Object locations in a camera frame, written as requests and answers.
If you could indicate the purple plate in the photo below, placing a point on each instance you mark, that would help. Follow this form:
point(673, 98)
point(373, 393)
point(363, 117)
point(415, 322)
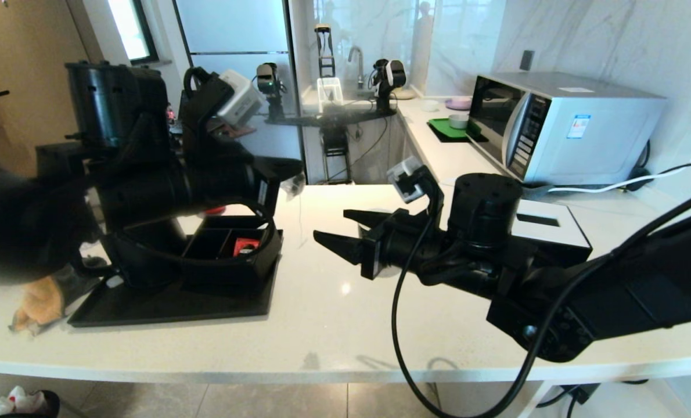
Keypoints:
point(457, 103)

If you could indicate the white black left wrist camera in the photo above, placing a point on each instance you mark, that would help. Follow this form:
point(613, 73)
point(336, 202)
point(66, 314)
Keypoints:
point(242, 98)

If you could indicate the black framed window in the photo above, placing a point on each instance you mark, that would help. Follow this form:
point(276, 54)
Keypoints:
point(129, 28)

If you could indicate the silver refrigerator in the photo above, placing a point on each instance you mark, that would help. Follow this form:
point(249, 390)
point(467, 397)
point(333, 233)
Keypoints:
point(235, 35)

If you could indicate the black power supply brick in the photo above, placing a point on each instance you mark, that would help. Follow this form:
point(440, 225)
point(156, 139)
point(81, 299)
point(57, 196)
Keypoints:
point(579, 392)

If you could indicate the mesh tea bag with tag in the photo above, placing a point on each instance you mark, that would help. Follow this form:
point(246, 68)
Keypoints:
point(293, 187)

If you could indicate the black compartment box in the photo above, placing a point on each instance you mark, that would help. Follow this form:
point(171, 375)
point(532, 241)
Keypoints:
point(264, 264)

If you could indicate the white bowl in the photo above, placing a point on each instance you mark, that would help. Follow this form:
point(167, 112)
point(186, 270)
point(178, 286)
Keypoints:
point(457, 121)

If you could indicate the black serving tray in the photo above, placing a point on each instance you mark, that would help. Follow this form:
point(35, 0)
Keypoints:
point(165, 305)

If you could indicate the black tissue box white lid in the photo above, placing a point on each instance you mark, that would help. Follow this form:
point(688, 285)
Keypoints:
point(560, 232)

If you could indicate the red packet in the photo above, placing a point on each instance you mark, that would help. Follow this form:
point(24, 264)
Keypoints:
point(245, 247)

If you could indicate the dark wall socket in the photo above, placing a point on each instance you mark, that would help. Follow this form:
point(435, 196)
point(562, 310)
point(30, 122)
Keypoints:
point(526, 60)

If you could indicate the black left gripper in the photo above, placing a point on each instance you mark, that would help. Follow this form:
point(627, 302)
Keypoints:
point(235, 183)

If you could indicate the black device white band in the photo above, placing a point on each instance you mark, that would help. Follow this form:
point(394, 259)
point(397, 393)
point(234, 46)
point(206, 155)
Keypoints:
point(389, 75)

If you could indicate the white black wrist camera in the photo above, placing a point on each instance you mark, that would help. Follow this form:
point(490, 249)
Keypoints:
point(406, 177)
point(242, 98)

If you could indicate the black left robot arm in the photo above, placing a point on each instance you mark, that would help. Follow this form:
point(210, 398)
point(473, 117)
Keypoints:
point(136, 191)

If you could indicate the black trash bin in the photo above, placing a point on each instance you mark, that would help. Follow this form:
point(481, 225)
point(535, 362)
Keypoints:
point(46, 403)

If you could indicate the black device green light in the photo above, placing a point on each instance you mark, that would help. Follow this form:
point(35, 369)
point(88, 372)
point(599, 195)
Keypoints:
point(270, 79)

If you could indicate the chrome faucet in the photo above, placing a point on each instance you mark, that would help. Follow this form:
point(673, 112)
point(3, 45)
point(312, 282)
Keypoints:
point(358, 67)

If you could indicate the silver microwave oven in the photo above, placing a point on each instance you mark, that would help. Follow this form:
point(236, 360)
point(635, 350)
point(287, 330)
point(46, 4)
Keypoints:
point(601, 139)

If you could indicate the green tray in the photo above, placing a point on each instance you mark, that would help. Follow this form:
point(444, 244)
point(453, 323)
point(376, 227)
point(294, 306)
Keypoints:
point(441, 129)

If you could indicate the small white cup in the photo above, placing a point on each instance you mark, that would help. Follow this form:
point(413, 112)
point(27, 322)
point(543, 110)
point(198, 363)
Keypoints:
point(430, 105)

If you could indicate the brown wooden desk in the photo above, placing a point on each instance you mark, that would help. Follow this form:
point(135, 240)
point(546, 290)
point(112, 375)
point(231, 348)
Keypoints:
point(238, 131)

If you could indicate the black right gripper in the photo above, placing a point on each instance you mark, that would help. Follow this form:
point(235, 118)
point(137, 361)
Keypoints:
point(403, 244)

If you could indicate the black rig stand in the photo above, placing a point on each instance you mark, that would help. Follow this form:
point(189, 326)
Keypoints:
point(334, 119)

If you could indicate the orange grey oven glove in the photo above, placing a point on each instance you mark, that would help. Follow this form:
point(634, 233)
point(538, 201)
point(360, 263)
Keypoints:
point(43, 305)

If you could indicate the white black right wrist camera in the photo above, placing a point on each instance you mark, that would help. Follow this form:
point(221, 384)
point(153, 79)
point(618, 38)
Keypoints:
point(406, 177)

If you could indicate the black electric kettle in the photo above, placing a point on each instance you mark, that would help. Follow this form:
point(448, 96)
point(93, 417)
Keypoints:
point(159, 238)

